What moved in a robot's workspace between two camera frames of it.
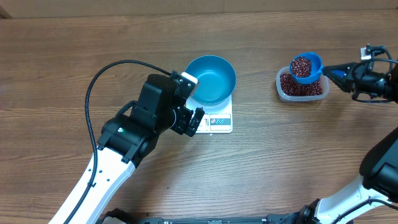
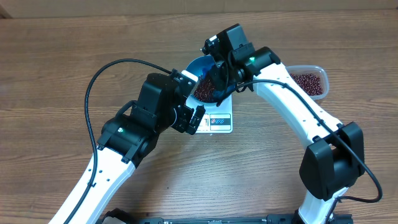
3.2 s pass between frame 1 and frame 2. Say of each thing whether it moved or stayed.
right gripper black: moved
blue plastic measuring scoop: moved
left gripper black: stayed
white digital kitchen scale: stayed
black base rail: stayed
